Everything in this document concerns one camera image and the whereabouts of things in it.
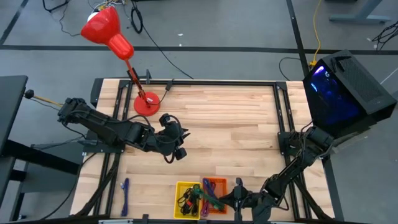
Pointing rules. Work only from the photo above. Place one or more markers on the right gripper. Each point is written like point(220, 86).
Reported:
point(244, 200)

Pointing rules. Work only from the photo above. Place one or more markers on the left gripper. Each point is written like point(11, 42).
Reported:
point(169, 137)

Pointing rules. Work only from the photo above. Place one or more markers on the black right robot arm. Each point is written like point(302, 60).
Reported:
point(292, 171)

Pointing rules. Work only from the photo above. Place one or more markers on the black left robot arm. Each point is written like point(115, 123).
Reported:
point(105, 127)

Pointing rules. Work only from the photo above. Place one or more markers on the orange plastic basket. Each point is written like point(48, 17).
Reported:
point(221, 183)

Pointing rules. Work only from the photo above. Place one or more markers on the yellow plastic basket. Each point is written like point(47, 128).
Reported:
point(177, 214)

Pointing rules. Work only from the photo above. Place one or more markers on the red desk lamp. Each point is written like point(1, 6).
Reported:
point(105, 28)

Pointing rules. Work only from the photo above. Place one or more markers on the black computer tower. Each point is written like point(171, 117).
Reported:
point(342, 93)

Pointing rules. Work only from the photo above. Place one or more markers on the wooden stick with black knob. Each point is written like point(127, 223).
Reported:
point(29, 94)

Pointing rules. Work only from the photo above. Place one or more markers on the black side desk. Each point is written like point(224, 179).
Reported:
point(9, 102)

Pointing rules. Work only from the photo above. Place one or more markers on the grey desk leg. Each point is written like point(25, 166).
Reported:
point(357, 18)

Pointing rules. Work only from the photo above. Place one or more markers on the black aluminium table frame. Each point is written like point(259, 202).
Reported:
point(217, 82)

